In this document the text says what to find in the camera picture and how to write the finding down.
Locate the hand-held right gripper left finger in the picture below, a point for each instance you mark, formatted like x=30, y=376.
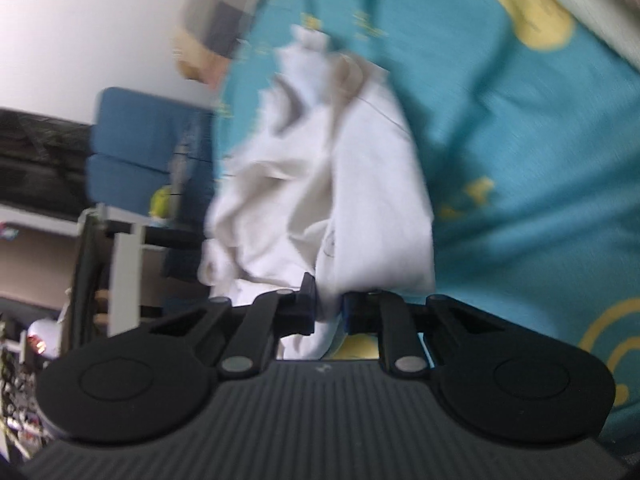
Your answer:
x=309, y=310

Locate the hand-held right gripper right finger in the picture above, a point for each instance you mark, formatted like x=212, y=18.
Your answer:
x=347, y=312

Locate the white shirt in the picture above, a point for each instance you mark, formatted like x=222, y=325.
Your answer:
x=370, y=185

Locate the green plush toy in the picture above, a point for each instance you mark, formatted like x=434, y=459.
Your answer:
x=161, y=202

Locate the grey cloth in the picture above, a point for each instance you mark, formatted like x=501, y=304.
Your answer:
x=179, y=170

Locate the teal printed bed sheet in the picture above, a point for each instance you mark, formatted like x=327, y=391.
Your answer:
x=525, y=160

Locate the white space heater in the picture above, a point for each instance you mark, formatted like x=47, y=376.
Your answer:
x=45, y=335

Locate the checked pillow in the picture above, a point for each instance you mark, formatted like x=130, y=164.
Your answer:
x=220, y=20

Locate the dark window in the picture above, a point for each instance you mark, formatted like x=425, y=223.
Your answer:
x=40, y=160

